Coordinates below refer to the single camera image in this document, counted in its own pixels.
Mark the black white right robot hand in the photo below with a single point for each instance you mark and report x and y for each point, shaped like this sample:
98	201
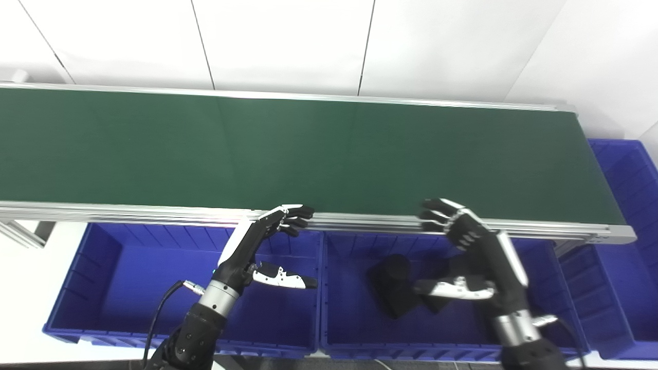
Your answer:
501	272

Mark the green conveyor belt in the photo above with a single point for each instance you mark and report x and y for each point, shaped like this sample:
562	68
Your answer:
103	211
329	154

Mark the black cylindrical part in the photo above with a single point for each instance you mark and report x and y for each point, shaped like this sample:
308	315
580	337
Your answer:
393	285

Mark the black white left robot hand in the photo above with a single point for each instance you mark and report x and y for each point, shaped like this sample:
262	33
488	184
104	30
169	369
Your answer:
239	257

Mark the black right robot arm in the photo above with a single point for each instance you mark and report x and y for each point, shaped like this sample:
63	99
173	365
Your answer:
534	354

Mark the blue plastic bin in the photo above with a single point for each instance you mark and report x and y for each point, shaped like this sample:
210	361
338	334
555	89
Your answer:
349	318
617	288
118	298

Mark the aluminium conveyor leg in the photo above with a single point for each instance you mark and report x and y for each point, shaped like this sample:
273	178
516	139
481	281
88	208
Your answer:
41	232

